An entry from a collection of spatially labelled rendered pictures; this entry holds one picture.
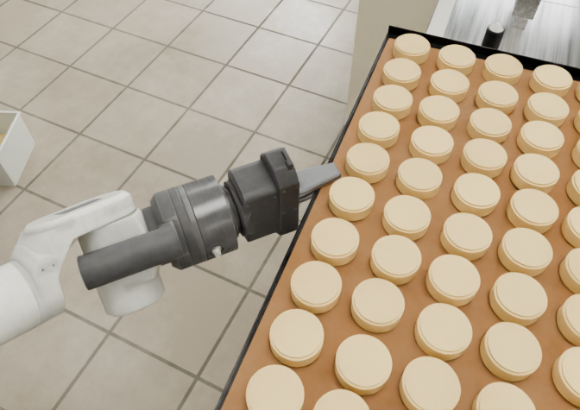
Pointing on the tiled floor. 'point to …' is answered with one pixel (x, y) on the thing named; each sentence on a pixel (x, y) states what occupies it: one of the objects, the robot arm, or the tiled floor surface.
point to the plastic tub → (13, 147)
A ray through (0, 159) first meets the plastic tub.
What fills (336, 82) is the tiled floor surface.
